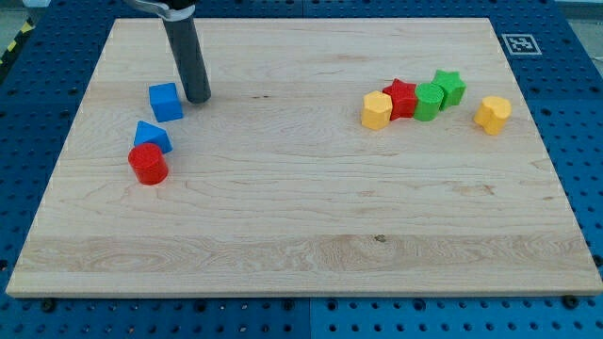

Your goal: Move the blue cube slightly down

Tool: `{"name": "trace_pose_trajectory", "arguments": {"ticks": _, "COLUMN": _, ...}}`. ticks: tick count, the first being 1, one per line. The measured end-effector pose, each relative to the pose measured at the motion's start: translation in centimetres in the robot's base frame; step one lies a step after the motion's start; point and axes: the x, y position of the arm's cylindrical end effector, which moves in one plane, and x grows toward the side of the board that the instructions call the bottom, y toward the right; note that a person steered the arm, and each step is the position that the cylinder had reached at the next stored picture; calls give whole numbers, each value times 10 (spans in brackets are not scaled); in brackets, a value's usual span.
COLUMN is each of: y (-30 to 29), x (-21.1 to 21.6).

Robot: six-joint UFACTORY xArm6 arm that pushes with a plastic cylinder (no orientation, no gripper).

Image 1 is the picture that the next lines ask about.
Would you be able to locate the yellow heart block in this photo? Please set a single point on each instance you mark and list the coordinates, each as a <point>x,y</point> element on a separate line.
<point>492,114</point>

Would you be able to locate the green cylinder block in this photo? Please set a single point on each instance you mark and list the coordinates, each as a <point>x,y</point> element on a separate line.
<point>429,99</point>

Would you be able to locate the green star block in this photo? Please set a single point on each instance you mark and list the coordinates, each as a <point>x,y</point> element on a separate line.
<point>452,86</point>

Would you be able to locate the white fiducial marker tag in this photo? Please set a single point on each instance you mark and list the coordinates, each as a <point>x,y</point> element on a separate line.
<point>519,44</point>

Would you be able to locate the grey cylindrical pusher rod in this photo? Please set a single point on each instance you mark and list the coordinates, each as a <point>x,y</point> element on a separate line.
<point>187,53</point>

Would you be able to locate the blue triangular prism block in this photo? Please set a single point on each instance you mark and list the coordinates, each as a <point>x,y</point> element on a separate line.
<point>148,133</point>

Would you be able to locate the light wooden board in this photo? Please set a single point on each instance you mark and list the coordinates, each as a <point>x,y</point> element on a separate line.
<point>276,188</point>

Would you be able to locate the blue cube block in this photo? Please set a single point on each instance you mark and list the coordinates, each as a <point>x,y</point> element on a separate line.
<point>165,103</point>

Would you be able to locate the red cylinder block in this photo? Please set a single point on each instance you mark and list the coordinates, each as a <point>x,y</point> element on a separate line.
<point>148,163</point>

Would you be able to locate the red star block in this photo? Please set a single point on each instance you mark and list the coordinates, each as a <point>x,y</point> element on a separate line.
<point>403,98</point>

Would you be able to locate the silver clamp on rod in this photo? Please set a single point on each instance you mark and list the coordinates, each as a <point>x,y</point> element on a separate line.
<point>165,11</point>

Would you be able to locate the yellow hexagon block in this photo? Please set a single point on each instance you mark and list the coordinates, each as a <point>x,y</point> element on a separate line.
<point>376,111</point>

